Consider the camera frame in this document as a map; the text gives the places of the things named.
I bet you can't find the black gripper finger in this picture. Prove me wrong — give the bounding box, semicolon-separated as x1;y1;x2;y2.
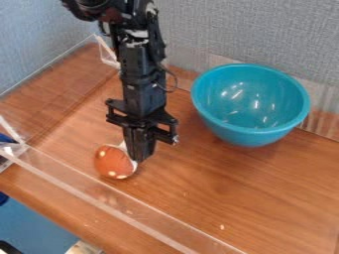
122;127;140;162
141;128;156;160

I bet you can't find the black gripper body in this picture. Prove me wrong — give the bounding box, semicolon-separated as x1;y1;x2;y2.
104;56;180;147

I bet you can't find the blue plastic bowl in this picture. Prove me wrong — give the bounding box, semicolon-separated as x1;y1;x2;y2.
190;63;311;148

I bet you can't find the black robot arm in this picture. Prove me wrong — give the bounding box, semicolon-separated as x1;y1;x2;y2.
60;0;177;162

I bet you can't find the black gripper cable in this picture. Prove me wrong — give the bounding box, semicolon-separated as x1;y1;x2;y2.
156;63;178;94

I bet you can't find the clear acrylic barrier wall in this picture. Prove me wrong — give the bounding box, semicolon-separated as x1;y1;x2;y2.
0;38;339;254

